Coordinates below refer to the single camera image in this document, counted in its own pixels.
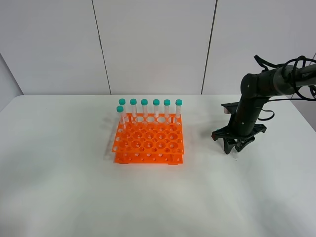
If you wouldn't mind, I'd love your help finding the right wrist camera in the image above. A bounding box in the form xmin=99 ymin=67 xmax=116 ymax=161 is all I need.
xmin=221 ymin=102 xmax=238 ymax=115

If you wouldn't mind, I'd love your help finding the orange test tube rack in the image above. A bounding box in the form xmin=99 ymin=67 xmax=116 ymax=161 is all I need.
xmin=112 ymin=113 xmax=184 ymax=165

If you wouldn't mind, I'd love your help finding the row test tube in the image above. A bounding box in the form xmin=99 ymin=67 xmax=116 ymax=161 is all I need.
xmin=153 ymin=99 xmax=160 ymax=118
xmin=163 ymin=99 xmax=170 ymax=119
xmin=118 ymin=98 xmax=126 ymax=117
xmin=175 ymin=99 xmax=182 ymax=119
xmin=141 ymin=99 xmax=148 ymax=118
xmin=130 ymin=98 xmax=137 ymax=118

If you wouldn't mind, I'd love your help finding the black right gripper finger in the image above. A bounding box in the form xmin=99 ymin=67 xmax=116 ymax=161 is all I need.
xmin=223 ymin=138 xmax=236 ymax=155
xmin=235 ymin=138 xmax=254 ymax=152

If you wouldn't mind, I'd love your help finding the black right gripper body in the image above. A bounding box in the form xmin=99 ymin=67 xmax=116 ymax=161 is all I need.
xmin=225 ymin=96 xmax=268 ymax=140

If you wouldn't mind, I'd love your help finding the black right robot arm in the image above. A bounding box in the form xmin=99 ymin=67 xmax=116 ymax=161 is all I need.
xmin=212 ymin=64 xmax=316 ymax=154

